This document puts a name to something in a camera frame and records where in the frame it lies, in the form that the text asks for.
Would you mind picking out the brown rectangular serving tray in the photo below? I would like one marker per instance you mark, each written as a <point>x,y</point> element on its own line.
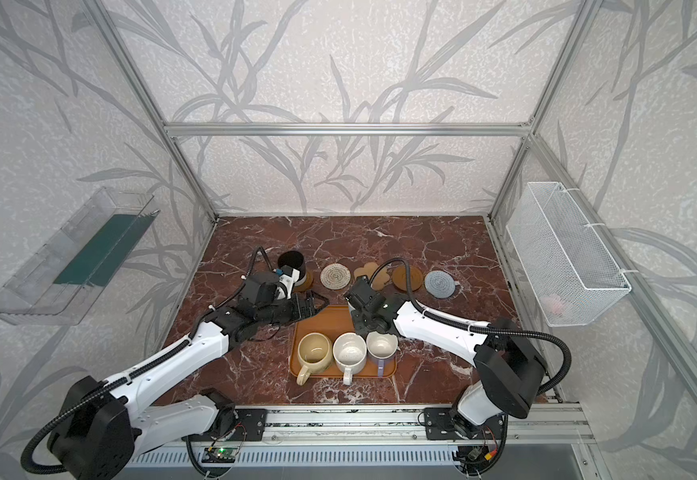
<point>333,322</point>

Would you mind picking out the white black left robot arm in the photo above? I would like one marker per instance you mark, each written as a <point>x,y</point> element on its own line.
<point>104,424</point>

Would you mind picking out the clear plastic wall shelf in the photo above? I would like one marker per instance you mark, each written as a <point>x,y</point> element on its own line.
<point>59,284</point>

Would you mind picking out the brown round wooden coaster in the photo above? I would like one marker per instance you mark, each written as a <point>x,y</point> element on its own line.
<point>399,278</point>

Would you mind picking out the right circuit board with wires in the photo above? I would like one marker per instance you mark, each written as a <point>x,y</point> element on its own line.
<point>473,456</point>

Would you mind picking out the black mug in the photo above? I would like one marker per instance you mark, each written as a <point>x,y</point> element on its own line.
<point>295,260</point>

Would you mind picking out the white and purple mug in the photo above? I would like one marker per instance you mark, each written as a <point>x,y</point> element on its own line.
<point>381,349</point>

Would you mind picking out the multicolour woven rope coaster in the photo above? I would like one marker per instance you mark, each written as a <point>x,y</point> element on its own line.
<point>335,276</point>

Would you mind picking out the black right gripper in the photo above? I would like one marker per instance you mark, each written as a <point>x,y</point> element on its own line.
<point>361,303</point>

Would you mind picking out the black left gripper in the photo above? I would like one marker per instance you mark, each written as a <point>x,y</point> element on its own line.
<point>299,306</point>

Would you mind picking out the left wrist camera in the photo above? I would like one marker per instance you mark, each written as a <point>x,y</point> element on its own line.
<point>288,277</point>

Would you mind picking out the white wire mesh basket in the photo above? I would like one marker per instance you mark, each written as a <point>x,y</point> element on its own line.
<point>561,253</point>

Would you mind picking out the beige yellow mug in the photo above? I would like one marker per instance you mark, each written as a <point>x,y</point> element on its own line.
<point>314,356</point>

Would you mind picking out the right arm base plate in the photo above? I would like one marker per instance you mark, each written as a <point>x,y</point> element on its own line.
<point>444,424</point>

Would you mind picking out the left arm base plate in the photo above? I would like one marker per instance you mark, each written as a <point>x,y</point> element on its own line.
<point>235,425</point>

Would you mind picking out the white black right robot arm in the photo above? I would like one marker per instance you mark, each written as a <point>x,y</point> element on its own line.
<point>509,369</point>

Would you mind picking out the left green circuit board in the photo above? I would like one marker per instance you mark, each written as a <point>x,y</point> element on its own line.
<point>220,455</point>

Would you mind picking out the grey round woven coaster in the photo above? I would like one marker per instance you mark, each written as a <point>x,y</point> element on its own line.
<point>440,284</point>

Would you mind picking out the cork flower-shaped coaster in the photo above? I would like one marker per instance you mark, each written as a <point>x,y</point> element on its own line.
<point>370,271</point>

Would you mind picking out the pink object in basket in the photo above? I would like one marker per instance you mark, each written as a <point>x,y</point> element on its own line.
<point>554,305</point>

